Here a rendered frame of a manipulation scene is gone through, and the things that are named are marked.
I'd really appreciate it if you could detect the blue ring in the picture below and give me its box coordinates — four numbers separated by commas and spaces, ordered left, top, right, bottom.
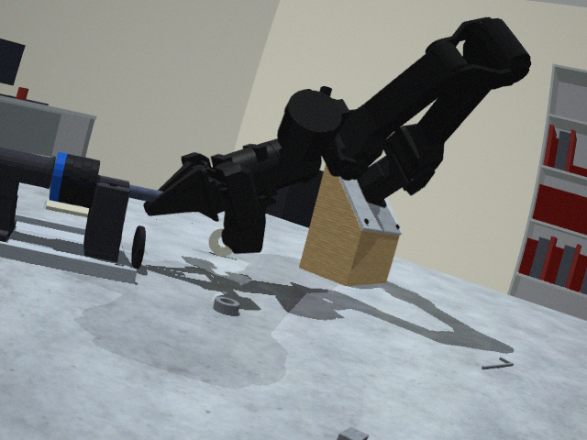
50, 152, 67, 202

